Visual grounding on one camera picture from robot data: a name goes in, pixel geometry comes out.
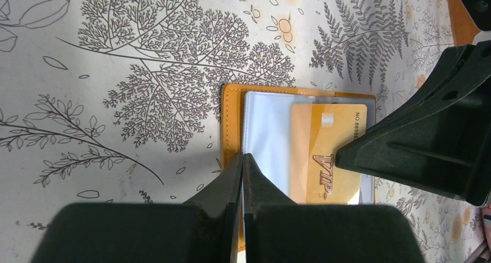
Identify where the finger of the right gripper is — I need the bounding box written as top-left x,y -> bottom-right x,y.
335,41 -> 490,207

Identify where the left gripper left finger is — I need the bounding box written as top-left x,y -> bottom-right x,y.
185,152 -> 243,262

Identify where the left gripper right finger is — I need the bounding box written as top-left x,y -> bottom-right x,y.
243,154 -> 296,262

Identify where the yellow leather card holder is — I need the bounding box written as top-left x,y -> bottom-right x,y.
221,84 -> 375,204

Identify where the gold VIP credit card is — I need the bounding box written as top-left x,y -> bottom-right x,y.
288,104 -> 367,204

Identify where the orange wooden compartment tray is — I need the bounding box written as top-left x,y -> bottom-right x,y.
448,0 -> 480,46

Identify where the floral patterned table mat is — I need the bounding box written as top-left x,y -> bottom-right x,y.
0,0 -> 491,263

